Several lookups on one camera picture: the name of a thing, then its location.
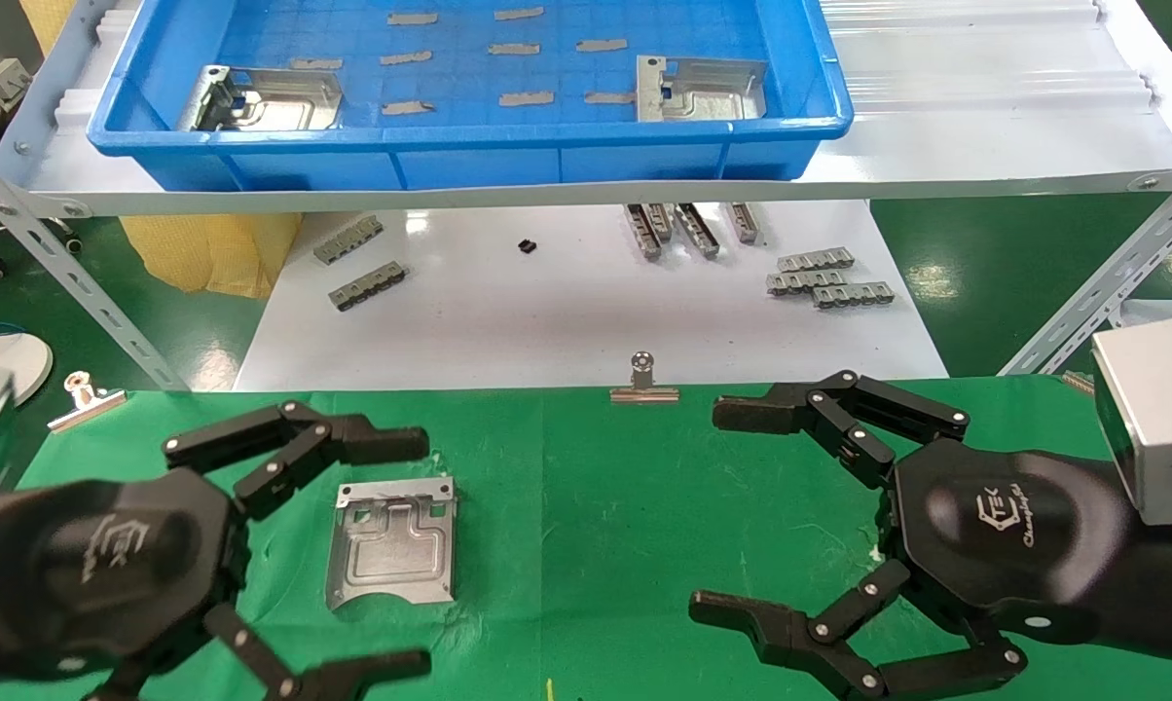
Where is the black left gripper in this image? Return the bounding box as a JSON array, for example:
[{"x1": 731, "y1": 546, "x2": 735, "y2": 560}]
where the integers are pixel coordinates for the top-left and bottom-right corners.
[{"x1": 0, "y1": 467, "x2": 432, "y2": 701}]

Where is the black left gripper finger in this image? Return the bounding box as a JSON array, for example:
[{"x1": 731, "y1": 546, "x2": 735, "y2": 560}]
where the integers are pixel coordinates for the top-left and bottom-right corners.
[{"x1": 163, "y1": 400, "x2": 430, "y2": 520}]

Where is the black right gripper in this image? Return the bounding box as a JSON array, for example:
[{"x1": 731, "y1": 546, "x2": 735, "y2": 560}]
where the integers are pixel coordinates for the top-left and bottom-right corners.
[{"x1": 688, "y1": 370, "x2": 1132, "y2": 701}]

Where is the stamped sheet metal part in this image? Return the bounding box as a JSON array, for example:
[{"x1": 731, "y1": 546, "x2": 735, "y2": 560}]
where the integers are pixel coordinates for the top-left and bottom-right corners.
[
  {"x1": 175, "y1": 65, "x2": 344, "y2": 132},
  {"x1": 636, "y1": 55, "x2": 769, "y2": 123},
  {"x1": 325, "y1": 474, "x2": 457, "y2": 611}
]

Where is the green table cloth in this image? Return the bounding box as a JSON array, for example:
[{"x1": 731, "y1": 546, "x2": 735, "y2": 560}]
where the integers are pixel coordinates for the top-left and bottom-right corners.
[{"x1": 0, "y1": 375, "x2": 1172, "y2": 701}]

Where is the silver binder clip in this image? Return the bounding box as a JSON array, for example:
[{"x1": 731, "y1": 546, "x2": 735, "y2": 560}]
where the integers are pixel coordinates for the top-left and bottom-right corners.
[
  {"x1": 610, "y1": 351, "x2": 681, "y2": 404},
  {"x1": 48, "y1": 371, "x2": 128, "y2": 432}
]

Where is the white sheet under shelf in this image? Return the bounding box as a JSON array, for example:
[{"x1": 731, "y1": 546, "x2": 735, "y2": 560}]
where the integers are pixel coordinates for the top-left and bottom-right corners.
[{"x1": 234, "y1": 200, "x2": 950, "y2": 392}]

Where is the yellow woven sack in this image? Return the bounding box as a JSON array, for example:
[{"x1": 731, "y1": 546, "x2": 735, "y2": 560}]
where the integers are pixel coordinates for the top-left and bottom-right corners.
[
  {"x1": 19, "y1": 0, "x2": 81, "y2": 55},
  {"x1": 119, "y1": 212, "x2": 305, "y2": 301}
]

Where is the blue plastic tray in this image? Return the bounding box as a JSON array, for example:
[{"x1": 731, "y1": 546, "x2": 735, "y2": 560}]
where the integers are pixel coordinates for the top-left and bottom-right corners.
[{"x1": 87, "y1": 0, "x2": 855, "y2": 193}]

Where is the grey perforated angle strut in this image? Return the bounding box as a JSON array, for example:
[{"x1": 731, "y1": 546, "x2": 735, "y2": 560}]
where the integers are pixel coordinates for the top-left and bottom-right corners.
[
  {"x1": 1000, "y1": 161, "x2": 1172, "y2": 378},
  {"x1": 0, "y1": 146, "x2": 190, "y2": 392}
]

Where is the white round base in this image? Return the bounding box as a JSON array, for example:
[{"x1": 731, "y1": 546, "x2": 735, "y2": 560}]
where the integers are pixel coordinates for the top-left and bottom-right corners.
[{"x1": 0, "y1": 331, "x2": 55, "y2": 405}]

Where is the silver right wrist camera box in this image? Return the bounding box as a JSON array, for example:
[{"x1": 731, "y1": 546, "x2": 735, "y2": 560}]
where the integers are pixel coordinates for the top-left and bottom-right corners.
[{"x1": 1092, "y1": 316, "x2": 1172, "y2": 528}]

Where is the grey shelf side rail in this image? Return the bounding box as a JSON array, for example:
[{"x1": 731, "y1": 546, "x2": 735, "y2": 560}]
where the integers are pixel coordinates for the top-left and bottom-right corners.
[
  {"x1": 1097, "y1": 0, "x2": 1172, "y2": 193},
  {"x1": 0, "y1": 0, "x2": 125, "y2": 220}
]

